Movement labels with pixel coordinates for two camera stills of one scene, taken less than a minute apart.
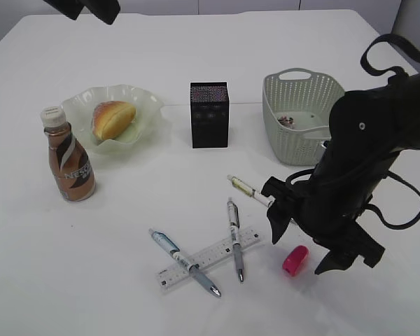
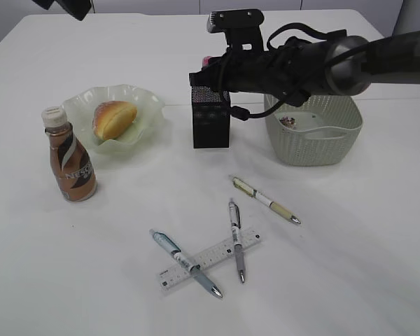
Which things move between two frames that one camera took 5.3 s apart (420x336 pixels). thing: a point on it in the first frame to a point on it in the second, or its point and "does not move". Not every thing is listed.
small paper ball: (286, 121) does not move
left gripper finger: (70, 8) to (46, 4)
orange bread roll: (110, 117) does not move
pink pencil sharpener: (295, 260) to (206, 61)
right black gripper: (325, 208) to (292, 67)
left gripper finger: (106, 10) to (79, 9)
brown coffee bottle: (71, 162) does not move
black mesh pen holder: (209, 110) does not move
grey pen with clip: (234, 216) does not move
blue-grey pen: (194, 269) does not move
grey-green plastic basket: (296, 104) does not move
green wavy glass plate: (79, 108) does not move
